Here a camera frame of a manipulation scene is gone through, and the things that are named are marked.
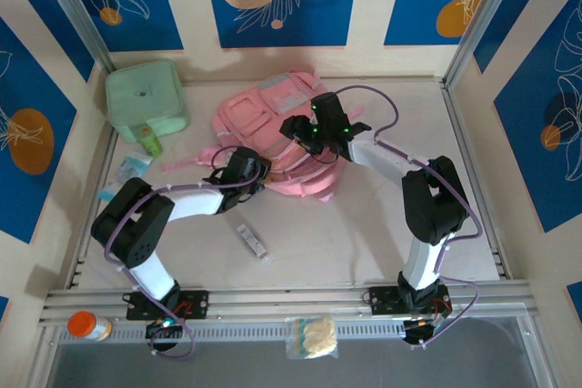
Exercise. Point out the pink school backpack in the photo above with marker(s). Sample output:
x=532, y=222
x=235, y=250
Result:
x=245, y=111

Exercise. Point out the small tube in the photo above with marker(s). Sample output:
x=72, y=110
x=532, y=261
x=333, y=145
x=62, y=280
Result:
x=252, y=242

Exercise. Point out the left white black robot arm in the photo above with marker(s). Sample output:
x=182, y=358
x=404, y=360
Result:
x=136, y=224

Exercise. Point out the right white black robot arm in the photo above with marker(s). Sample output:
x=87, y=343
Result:
x=432, y=206

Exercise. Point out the small green bottle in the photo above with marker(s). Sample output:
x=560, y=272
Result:
x=151, y=142

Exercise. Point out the light blue tissue packet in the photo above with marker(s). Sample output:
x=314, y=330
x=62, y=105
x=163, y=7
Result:
x=129, y=170

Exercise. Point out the mint green fabric pouch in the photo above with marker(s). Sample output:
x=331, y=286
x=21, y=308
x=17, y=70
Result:
x=143, y=95

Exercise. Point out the grey metal panel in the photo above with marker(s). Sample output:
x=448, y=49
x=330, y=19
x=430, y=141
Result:
x=273, y=370

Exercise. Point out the orange capped bottle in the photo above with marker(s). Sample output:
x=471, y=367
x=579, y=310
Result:
x=86, y=325

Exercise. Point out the aluminium mounting rail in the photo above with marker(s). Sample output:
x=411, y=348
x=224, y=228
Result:
x=291, y=304

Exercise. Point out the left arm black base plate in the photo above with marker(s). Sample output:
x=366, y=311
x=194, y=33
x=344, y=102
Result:
x=195, y=304

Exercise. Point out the aluminium corner post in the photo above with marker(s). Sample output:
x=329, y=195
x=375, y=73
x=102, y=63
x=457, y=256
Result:
x=76, y=11
x=487, y=11

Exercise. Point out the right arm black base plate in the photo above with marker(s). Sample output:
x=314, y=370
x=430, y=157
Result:
x=384, y=299

